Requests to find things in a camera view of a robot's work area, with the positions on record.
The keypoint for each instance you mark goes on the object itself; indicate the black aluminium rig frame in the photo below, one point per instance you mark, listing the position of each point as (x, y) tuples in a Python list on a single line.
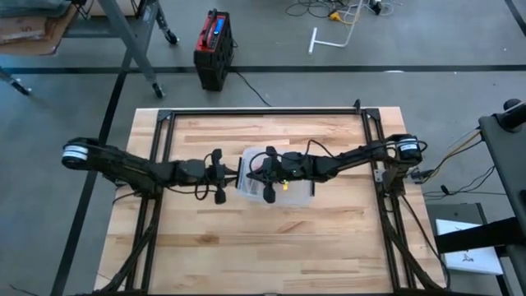
[(164, 114)]

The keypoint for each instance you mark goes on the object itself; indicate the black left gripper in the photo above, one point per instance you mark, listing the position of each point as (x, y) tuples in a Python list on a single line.
[(216, 172)]

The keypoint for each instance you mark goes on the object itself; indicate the white T-shaped pipe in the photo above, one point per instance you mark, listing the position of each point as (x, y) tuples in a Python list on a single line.
[(313, 41)]

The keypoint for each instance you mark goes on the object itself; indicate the grey metal table frame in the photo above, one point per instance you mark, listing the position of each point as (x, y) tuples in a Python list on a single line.
[(130, 41)]

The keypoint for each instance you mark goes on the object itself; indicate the white paper sheet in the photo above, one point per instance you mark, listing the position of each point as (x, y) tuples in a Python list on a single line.
[(472, 263)]

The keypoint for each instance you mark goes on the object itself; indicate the grey plastic sheet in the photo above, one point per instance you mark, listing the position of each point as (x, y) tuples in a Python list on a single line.
[(33, 6)]

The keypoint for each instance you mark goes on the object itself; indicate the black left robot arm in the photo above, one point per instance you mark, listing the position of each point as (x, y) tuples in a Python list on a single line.
[(131, 166)]

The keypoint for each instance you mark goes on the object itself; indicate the yellow gripper tag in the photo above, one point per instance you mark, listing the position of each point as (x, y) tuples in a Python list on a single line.
[(284, 185)]

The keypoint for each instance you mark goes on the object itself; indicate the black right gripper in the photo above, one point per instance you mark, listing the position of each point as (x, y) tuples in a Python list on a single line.
[(285, 168)]

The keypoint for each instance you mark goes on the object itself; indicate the clear plastic box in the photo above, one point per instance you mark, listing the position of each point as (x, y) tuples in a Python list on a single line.
[(296, 193)]

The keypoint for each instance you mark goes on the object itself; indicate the yellow plug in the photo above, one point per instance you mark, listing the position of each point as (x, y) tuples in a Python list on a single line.
[(335, 16)]

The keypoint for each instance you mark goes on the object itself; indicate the red black power station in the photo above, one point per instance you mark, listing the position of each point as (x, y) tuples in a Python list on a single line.
[(213, 61)]

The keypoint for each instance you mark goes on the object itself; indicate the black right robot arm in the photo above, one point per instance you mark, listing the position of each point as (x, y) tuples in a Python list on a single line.
[(361, 158)]

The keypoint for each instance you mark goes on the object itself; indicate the brown cardboard box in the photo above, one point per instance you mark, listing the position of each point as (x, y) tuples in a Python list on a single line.
[(24, 29)]

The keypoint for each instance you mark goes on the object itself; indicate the grey table leg with caster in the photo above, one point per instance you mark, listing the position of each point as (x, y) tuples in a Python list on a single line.
[(12, 80)]

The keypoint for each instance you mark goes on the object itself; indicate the grey flat case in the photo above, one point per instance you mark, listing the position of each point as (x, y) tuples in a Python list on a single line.
[(452, 211)]

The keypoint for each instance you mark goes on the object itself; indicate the grey black equipment stand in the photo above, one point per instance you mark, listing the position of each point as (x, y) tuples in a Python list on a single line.
[(505, 156)]

